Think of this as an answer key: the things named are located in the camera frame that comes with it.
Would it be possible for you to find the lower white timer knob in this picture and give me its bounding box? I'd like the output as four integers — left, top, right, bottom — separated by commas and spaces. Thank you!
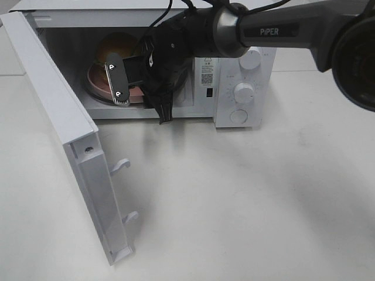
233, 83, 255, 104

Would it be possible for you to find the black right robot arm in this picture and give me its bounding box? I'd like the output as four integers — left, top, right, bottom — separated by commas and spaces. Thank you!
105, 1, 374, 123

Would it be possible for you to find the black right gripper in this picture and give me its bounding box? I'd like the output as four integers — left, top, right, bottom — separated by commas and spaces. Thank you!
105, 15, 211, 124

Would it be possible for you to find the pink round plate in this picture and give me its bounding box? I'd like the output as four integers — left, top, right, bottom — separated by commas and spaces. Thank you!
87, 64, 144, 104

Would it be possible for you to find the upper white power knob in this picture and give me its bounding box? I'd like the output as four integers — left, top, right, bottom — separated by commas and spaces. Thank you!
239, 47, 261, 70

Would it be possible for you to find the white warning label sticker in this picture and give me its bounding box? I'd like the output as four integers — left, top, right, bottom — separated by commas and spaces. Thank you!
199, 57, 217, 87

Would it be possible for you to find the white microwave door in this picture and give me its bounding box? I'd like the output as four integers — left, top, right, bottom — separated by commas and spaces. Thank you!
1, 12, 138, 265

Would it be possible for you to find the white microwave oven body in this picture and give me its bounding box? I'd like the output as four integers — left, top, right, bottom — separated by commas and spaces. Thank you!
1, 1, 276, 128

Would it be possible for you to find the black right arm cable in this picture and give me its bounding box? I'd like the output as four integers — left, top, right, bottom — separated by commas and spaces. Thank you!
131, 0, 294, 59

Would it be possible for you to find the burger with lettuce and tomato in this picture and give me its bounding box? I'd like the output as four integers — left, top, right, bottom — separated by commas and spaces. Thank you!
96, 32, 138, 64

